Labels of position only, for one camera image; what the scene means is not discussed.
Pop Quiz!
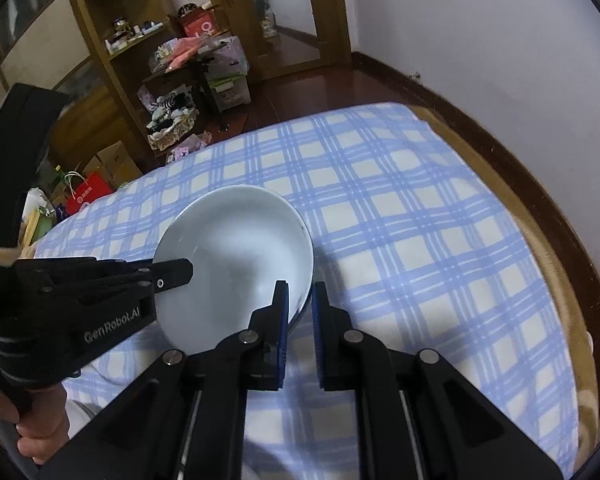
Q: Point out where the small dark table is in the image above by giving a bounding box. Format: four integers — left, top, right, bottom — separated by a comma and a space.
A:
142, 40, 231, 126

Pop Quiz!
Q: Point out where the red patterned bowl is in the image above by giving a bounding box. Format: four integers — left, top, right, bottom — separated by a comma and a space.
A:
152, 185, 315, 358

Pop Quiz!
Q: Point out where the red paper bag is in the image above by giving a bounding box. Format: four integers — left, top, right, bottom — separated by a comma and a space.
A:
65, 170, 113, 213

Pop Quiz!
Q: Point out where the white cardboard box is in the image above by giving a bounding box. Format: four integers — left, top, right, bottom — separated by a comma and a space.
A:
202, 35, 253, 113

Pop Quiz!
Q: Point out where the brown cardboard box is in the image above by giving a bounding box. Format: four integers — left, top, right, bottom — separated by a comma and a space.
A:
97, 141, 143, 186

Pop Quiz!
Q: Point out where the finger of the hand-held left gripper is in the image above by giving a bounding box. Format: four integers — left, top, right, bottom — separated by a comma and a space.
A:
17, 257, 195, 308

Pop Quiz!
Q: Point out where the red box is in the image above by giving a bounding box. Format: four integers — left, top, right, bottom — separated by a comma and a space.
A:
177, 7, 216, 38

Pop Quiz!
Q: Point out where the person's left hand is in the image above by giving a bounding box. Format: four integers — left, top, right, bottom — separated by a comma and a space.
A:
0, 377, 72, 466

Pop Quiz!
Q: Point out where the pink patterned packet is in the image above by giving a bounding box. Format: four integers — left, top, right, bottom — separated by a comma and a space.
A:
172, 132, 213, 161

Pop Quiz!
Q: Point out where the blue plaid cloth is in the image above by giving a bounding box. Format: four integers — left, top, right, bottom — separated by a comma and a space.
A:
32, 102, 581, 480

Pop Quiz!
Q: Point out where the wooden corner shelf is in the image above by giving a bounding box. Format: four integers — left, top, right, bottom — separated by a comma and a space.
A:
62, 0, 221, 161

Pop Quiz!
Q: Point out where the wooden door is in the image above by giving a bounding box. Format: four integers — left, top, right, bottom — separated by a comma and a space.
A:
198, 0, 353, 83

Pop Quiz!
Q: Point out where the wicker basket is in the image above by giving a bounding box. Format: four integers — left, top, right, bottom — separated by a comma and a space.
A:
146, 87, 199, 151

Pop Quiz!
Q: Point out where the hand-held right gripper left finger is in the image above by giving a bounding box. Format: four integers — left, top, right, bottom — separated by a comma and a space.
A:
37, 280, 291, 480

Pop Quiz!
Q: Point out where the wooden wardrobe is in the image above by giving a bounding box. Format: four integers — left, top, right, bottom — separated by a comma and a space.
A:
0, 0, 151, 196

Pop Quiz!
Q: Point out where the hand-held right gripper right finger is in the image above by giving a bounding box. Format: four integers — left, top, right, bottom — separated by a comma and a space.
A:
312, 281, 563, 480

